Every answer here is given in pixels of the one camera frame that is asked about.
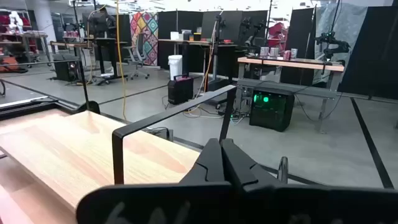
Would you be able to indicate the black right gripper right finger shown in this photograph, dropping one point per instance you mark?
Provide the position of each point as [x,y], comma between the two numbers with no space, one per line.
[295,205]

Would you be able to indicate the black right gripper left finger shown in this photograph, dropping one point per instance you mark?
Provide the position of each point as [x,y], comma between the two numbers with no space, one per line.
[186,202]

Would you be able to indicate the black robot arm, green light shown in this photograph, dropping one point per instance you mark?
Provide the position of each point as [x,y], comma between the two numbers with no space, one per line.
[334,43]

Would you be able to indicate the black computer tower, glowing lights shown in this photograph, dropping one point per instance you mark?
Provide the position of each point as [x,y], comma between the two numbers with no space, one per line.
[273,112]

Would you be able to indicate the black case with red top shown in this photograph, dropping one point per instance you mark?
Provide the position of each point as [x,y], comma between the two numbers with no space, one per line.
[180,91]

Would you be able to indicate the black table clamp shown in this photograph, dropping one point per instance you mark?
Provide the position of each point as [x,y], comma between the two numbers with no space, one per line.
[91,107]

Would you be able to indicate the white trash bin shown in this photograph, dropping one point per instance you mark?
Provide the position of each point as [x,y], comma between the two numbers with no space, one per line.
[175,67]

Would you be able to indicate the wooden table with grey legs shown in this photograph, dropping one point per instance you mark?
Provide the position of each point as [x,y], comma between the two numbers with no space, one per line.
[289,63]

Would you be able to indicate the red drink can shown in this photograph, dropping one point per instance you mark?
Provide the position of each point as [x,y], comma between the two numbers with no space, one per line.
[286,55]

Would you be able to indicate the silver drink can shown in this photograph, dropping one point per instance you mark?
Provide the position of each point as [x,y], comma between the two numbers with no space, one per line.
[294,53]
[274,52]
[264,51]

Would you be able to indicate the wooden desk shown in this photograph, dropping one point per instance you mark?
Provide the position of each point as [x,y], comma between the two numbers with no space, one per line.
[174,40]

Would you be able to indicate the grey office chair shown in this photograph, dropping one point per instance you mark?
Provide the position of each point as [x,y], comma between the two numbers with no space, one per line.
[140,46]

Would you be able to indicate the yellow and black box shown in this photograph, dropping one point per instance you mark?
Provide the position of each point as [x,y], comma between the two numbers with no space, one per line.
[197,36]

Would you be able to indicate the white box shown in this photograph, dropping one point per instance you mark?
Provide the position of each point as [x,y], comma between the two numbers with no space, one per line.
[174,35]

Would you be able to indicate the black partition panel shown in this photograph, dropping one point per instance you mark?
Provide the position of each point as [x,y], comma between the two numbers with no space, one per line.
[373,56]
[189,21]
[298,34]

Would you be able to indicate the red storage bins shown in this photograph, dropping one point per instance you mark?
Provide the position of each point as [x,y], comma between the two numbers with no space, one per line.
[276,31]

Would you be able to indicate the colourful patterned partition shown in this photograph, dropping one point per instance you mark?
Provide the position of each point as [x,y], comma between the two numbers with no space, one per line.
[146,31]

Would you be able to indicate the pale leaf-patterned curtain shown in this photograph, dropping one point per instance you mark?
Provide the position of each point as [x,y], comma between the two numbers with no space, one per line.
[351,25]

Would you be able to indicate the orange bag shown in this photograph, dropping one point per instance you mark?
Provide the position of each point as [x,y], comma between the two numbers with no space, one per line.
[8,64]

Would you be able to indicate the storage rack with red bins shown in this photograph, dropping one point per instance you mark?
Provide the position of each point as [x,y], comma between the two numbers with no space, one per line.
[3,20]

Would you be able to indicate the black aluminium table frame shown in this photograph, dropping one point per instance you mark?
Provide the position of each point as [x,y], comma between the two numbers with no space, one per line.
[63,105]

